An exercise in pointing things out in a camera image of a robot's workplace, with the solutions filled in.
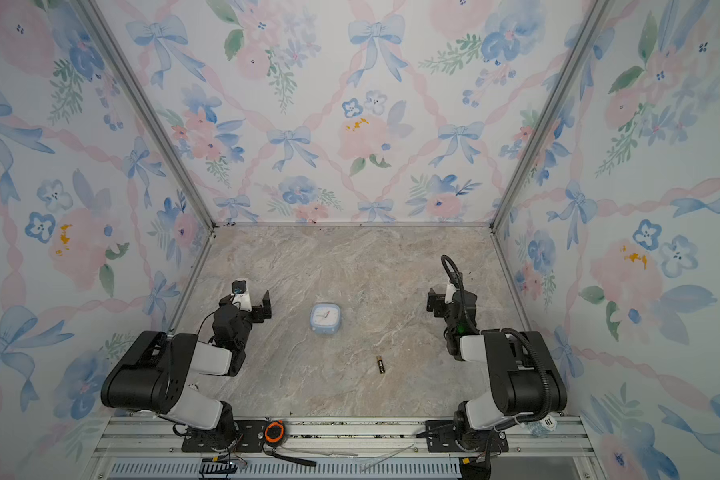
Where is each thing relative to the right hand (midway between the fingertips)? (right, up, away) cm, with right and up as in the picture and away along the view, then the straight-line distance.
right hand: (450, 288), depth 94 cm
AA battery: (-22, -21, -8) cm, 32 cm away
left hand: (-61, -1, -2) cm, 61 cm away
